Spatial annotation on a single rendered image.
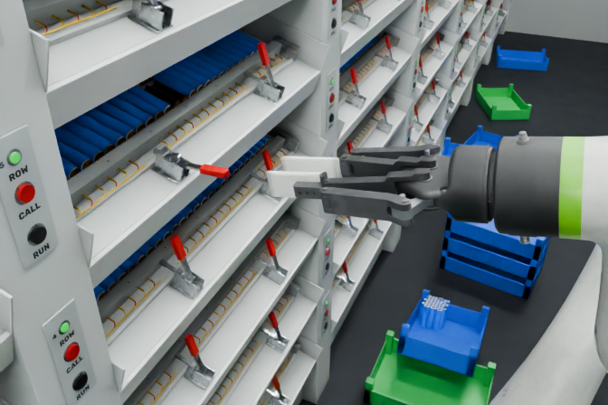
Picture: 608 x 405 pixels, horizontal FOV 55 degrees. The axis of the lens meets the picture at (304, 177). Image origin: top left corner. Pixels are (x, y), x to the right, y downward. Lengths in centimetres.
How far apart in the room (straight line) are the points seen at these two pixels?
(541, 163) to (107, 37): 43
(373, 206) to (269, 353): 75
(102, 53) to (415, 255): 167
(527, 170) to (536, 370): 52
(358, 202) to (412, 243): 162
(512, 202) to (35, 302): 43
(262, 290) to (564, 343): 52
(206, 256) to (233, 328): 20
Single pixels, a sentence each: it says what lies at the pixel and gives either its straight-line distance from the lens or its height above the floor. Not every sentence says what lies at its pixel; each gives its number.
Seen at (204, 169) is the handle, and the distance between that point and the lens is 71.
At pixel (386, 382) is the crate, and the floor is 0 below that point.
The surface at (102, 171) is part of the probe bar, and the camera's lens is 70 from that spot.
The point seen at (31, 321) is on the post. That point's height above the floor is 92.
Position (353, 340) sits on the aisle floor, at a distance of 180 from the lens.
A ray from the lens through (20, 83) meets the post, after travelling 52.
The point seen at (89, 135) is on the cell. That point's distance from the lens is 76.
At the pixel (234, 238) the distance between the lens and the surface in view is 94.
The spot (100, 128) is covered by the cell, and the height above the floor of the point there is 98.
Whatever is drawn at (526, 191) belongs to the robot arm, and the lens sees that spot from 53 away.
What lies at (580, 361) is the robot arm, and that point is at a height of 63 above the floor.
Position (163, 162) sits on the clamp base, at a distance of 73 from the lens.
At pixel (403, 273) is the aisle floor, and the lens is 204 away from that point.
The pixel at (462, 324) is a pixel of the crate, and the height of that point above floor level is 1.
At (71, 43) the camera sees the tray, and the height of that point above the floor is 113.
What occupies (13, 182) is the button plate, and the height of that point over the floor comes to 106.
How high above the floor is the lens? 130
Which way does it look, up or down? 31 degrees down
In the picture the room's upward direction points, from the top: straight up
